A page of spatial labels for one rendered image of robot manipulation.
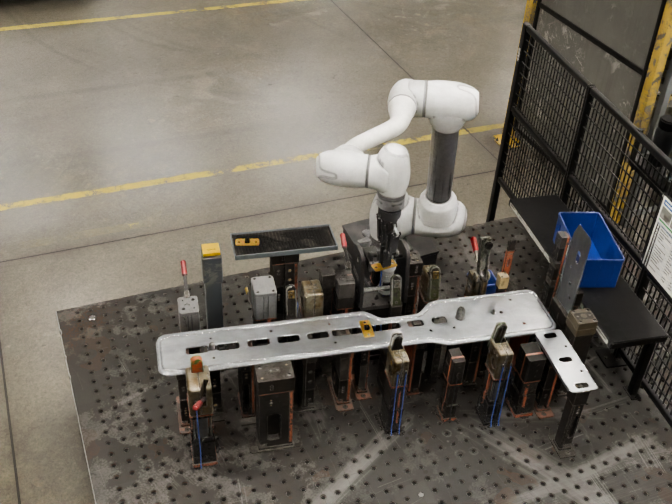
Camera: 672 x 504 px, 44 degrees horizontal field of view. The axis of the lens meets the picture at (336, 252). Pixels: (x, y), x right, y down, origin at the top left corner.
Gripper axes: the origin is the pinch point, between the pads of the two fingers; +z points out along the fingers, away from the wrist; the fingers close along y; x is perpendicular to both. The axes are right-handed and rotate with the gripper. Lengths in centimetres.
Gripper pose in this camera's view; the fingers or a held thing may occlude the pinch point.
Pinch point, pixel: (385, 255)
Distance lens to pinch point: 278.2
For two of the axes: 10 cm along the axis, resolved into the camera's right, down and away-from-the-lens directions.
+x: 9.1, -2.3, 3.6
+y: 4.2, 5.7, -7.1
